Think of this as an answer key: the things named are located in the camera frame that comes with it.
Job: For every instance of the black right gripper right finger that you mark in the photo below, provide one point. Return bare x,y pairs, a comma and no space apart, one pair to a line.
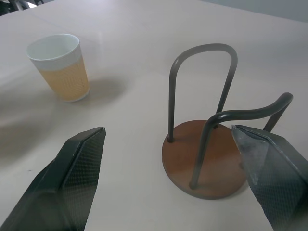
276,168

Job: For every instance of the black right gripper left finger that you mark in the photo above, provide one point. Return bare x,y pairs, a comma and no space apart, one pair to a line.
65,183

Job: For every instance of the yellow and white paper cup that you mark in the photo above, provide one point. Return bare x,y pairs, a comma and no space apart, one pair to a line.
65,77

